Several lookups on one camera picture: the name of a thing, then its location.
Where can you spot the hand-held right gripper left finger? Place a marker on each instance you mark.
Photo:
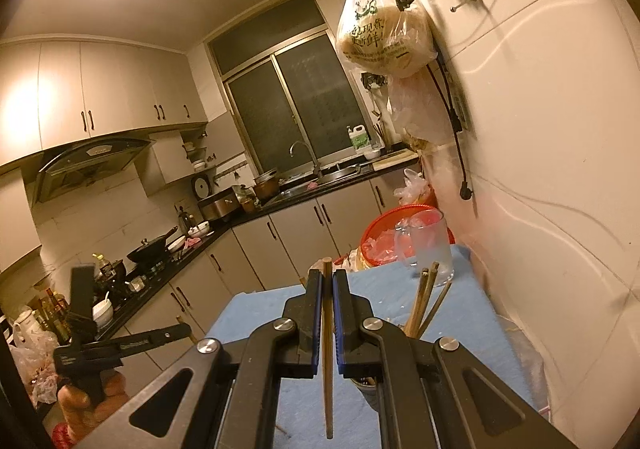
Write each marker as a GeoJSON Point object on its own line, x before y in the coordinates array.
{"type": "Point", "coordinates": [316, 324]}

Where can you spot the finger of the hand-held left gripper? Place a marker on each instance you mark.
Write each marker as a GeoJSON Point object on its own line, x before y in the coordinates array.
{"type": "Point", "coordinates": [155, 338]}

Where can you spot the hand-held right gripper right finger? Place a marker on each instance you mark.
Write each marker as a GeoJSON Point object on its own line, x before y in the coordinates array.
{"type": "Point", "coordinates": [338, 324]}

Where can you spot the dark utensil holder cup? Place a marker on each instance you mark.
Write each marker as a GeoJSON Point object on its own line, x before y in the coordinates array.
{"type": "Point", "coordinates": [365, 396]}

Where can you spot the person's left hand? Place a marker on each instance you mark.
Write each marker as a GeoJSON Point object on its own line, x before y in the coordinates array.
{"type": "Point", "coordinates": [80, 409]}

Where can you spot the large white bowl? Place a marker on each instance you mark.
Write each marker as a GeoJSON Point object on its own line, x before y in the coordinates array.
{"type": "Point", "coordinates": [102, 314]}

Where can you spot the group of sauce bottles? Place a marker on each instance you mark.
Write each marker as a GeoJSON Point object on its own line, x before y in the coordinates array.
{"type": "Point", "coordinates": [52, 316]}

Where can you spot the blue towel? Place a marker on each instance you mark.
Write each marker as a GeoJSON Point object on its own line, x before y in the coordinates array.
{"type": "Point", "coordinates": [380, 289]}

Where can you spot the white ceramic jar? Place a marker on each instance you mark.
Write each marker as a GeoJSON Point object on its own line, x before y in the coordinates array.
{"type": "Point", "coordinates": [26, 321]}

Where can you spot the black wok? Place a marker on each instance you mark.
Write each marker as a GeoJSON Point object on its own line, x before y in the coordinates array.
{"type": "Point", "coordinates": [147, 251]}

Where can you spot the crumpled plastic bag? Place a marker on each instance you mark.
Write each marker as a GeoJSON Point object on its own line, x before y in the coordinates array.
{"type": "Point", "coordinates": [35, 364]}

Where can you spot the white lower cabinets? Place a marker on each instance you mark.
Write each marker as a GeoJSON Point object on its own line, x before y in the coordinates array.
{"type": "Point", "coordinates": [295, 229]}

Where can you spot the white cabinets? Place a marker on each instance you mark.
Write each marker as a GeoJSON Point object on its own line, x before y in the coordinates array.
{"type": "Point", "coordinates": [295, 229]}
{"type": "Point", "coordinates": [115, 89]}

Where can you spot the pink cloth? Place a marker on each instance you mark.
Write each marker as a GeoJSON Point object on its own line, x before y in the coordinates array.
{"type": "Point", "coordinates": [191, 243]}

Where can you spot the red plastic basket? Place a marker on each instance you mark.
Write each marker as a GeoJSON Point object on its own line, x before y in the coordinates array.
{"type": "Point", "coordinates": [380, 224]}

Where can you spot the white bowl with rim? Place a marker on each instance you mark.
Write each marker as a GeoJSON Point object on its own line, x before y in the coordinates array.
{"type": "Point", "coordinates": [199, 230]}

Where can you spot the metal kettle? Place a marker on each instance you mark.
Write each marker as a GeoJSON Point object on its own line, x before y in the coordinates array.
{"type": "Point", "coordinates": [186, 221]}

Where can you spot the black kitchen countertop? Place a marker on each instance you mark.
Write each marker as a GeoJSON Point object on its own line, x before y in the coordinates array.
{"type": "Point", "coordinates": [220, 234]}

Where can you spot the clear glass mug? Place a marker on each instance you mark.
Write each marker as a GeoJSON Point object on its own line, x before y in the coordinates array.
{"type": "Point", "coordinates": [435, 239]}

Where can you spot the black range hood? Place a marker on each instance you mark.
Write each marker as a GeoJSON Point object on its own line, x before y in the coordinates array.
{"type": "Point", "coordinates": [85, 164]}

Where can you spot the steel sink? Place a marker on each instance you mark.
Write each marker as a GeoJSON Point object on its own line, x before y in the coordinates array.
{"type": "Point", "coordinates": [320, 181]}

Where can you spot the metal rice cooker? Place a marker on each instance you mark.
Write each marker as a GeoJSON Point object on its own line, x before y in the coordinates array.
{"type": "Point", "coordinates": [217, 206]}

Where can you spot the brown cooking pot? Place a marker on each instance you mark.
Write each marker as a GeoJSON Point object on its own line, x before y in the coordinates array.
{"type": "Point", "coordinates": [265, 186]}

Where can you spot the white plastic bag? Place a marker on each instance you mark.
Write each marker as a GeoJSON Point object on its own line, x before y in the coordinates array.
{"type": "Point", "coordinates": [412, 186]}

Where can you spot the chrome sink faucet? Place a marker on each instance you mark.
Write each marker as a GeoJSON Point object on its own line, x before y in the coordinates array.
{"type": "Point", "coordinates": [316, 166]}

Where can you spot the round kitchen scale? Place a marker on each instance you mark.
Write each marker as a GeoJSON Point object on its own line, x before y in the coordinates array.
{"type": "Point", "coordinates": [202, 185]}

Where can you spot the wooden cutting board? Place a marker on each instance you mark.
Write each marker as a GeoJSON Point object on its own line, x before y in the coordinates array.
{"type": "Point", "coordinates": [395, 160]}

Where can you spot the white detergent jug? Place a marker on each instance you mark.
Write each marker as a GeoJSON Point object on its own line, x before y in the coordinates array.
{"type": "Point", "coordinates": [358, 139]}

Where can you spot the white upper cabinets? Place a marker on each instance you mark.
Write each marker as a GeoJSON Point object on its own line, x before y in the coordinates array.
{"type": "Point", "coordinates": [115, 89]}

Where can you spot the hanging clear plastic bag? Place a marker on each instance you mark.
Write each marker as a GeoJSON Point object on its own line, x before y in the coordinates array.
{"type": "Point", "coordinates": [420, 114]}

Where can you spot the kitchen window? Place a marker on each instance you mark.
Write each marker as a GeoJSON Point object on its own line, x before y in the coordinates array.
{"type": "Point", "coordinates": [300, 99]}

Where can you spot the hanging bag of flatbread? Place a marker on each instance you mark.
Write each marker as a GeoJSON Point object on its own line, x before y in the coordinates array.
{"type": "Point", "coordinates": [385, 44]}

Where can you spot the small wall shelf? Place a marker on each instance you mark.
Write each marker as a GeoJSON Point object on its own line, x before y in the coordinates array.
{"type": "Point", "coordinates": [195, 149]}

